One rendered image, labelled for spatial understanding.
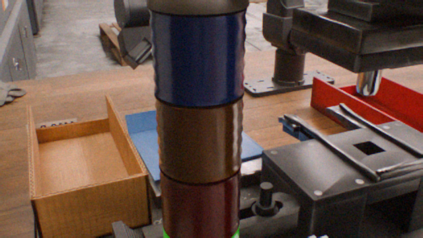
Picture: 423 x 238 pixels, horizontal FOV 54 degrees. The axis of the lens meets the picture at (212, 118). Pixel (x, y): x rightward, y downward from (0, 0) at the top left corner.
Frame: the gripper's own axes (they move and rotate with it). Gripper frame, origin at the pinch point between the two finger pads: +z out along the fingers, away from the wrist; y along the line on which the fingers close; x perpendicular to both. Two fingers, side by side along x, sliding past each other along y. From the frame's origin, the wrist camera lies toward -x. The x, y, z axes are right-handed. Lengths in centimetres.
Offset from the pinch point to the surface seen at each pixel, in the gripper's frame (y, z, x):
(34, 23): -419, -150, -3
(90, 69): -317, -71, 30
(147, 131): 0.6, 1.8, -9.8
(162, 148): 46, 4, -21
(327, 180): 29.1, 11.0, -0.1
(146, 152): 5.8, 4.7, -11.8
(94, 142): -3.5, 1.6, -17.3
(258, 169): 14.4, 10.2, 0.3
